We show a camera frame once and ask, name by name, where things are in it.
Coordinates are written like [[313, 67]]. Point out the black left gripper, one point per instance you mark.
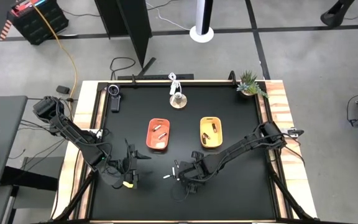
[[118, 172]]

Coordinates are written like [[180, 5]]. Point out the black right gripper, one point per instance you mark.
[[191, 174]]

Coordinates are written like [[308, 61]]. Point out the silver and black Energizer battery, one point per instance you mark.
[[157, 127], [162, 136]]

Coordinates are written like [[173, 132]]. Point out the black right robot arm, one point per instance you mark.
[[244, 144]]

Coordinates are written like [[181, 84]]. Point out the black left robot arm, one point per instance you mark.
[[73, 133]]

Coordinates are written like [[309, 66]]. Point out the orange plastic bin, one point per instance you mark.
[[154, 138]]

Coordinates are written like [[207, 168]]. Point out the yellow left gripper tag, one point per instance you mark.
[[128, 184]]

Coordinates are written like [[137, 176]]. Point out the yellow plastic bin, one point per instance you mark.
[[217, 140]]

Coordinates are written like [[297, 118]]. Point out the black webcam with round lens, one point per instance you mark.
[[114, 96]]

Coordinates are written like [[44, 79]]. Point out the round wooden disc base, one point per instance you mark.
[[178, 105]]

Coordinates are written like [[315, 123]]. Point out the black power strip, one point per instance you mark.
[[154, 76]]

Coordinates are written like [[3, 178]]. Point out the small black floor device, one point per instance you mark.
[[63, 89]]

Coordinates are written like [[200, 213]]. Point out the dark plant pot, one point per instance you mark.
[[246, 94]]

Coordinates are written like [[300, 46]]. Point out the green succulent plant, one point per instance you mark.
[[249, 82]]

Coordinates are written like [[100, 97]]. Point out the light wooden table border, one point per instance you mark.
[[278, 99]]

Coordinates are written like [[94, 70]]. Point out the black partition panel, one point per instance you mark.
[[135, 25]]

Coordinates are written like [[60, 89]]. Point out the grey desk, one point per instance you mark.
[[5, 140]]

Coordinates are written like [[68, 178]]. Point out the white and black pole stand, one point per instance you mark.
[[201, 31]]

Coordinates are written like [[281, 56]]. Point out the red and black equipment crate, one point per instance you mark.
[[39, 21]]

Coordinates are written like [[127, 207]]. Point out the black stand foot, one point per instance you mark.
[[337, 14]]

